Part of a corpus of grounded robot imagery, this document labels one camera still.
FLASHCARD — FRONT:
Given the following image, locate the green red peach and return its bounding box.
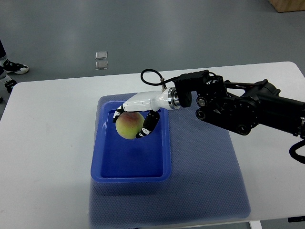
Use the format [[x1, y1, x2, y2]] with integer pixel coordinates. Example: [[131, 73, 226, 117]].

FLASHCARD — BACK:
[[115, 112, 144, 140]]

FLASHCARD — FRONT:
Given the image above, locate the upper floor socket plate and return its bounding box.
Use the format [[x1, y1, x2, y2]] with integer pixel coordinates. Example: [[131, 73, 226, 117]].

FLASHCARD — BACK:
[[95, 51, 108, 60]]

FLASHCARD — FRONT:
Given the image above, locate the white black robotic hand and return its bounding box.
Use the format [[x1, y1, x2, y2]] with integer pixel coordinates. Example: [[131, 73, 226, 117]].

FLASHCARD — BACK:
[[112, 87, 180, 138]]

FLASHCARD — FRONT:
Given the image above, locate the blue plastic tray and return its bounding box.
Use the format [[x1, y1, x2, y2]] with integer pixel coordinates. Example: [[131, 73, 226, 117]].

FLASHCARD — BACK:
[[91, 101, 171, 183]]

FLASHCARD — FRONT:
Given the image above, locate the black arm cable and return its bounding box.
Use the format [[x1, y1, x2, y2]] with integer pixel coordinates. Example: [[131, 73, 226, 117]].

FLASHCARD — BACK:
[[140, 69, 178, 93]]

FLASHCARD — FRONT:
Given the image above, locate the black white sneaker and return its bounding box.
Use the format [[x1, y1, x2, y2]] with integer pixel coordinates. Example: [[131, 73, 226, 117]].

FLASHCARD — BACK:
[[2, 76, 17, 94], [0, 59, 29, 74]]

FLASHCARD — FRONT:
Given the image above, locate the lower floor socket plate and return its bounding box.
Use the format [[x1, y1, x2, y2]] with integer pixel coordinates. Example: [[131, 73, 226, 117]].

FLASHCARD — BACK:
[[95, 60, 108, 70]]

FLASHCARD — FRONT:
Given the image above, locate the blue mesh mat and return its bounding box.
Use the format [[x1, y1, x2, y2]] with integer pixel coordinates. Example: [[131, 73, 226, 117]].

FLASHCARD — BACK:
[[89, 94, 251, 229]]

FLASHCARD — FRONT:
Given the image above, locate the white table leg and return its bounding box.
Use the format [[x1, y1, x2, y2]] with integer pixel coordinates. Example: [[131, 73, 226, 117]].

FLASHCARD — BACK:
[[249, 220, 262, 229]]

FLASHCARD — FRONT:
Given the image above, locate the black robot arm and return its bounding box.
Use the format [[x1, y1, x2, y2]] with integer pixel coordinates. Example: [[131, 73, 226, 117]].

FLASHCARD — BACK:
[[170, 70, 305, 163]]

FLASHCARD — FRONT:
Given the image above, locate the floor socket plate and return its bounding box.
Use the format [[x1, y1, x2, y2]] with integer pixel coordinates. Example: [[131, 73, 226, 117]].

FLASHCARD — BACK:
[[95, 60, 108, 70], [95, 51, 108, 60]]

